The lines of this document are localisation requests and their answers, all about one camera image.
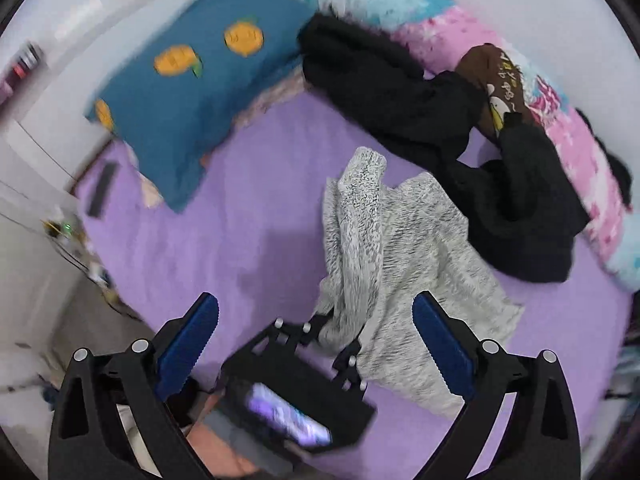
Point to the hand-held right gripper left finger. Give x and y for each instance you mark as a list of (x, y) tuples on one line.
[(192, 340)]

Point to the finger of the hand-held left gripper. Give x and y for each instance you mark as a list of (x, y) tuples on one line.
[(300, 332), (350, 365)]

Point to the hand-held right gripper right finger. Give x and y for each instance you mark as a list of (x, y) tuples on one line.
[(442, 345)]

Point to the grey marled sweater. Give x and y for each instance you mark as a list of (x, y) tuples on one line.
[(400, 260)]

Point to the person's left forearm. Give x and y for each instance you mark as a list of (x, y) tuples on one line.
[(215, 445)]

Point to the purple bed sheet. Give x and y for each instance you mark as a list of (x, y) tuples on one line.
[(250, 220)]

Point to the black remote control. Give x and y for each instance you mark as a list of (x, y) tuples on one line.
[(102, 187)]

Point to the black garment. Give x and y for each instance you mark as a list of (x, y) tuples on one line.
[(450, 135)]

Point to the blue pillow with orange prints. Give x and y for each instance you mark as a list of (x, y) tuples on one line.
[(200, 100)]

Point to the dark cloth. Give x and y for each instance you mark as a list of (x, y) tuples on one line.
[(620, 175)]

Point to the brown printed garment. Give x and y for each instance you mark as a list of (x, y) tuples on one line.
[(480, 67)]

